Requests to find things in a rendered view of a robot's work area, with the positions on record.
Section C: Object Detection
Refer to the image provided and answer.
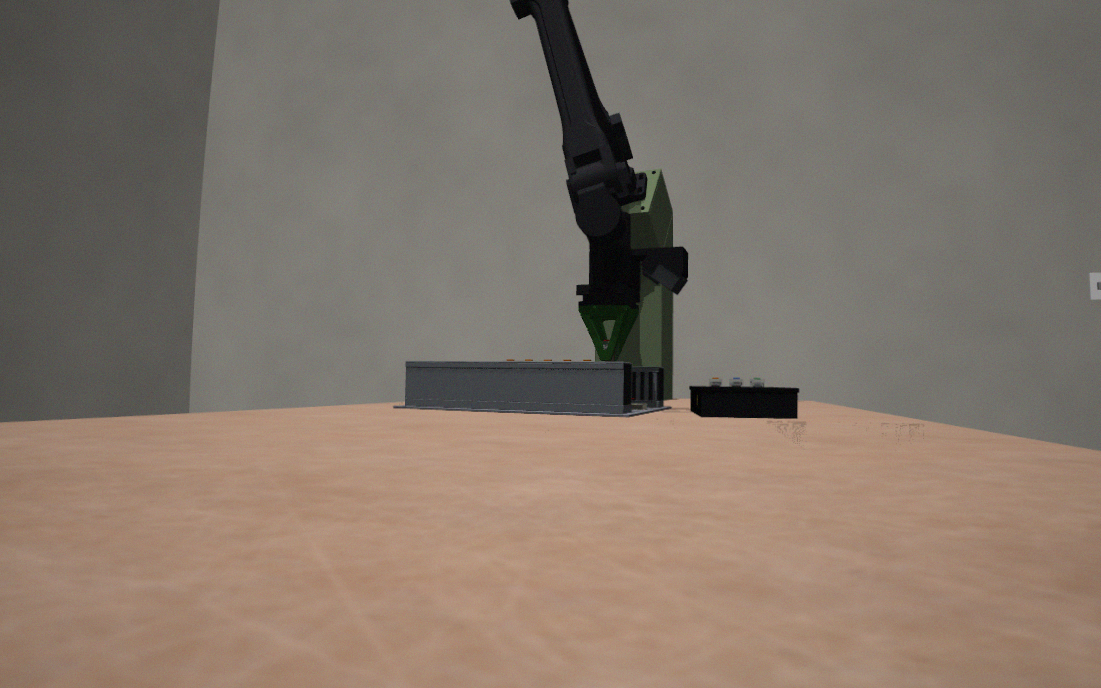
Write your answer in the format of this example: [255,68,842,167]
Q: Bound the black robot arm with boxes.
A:
[510,0,688,295]

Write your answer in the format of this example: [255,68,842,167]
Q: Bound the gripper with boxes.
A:
[576,245,640,361]

